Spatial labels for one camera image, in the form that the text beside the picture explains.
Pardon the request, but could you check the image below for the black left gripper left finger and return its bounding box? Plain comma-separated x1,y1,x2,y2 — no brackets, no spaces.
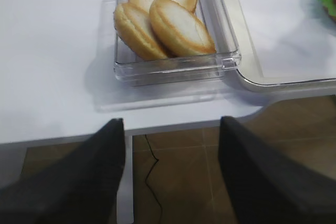
1,119,124,223

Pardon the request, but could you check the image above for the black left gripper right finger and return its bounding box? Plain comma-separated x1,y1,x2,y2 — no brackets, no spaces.
218,116,335,223

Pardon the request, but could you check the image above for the clear plastic bun container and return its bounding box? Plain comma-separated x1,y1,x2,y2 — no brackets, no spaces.
114,0,241,85

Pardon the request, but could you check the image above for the white rectangular serving tray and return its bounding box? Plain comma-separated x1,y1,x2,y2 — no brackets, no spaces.
223,0,335,92

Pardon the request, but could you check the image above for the white paper tray liner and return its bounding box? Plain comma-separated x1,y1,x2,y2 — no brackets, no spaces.
239,0,335,78

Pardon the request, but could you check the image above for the bun half front left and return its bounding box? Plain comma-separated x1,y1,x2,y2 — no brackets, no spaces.
113,2,169,61

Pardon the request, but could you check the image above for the bun half front right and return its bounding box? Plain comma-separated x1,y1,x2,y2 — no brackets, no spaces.
149,0,216,57

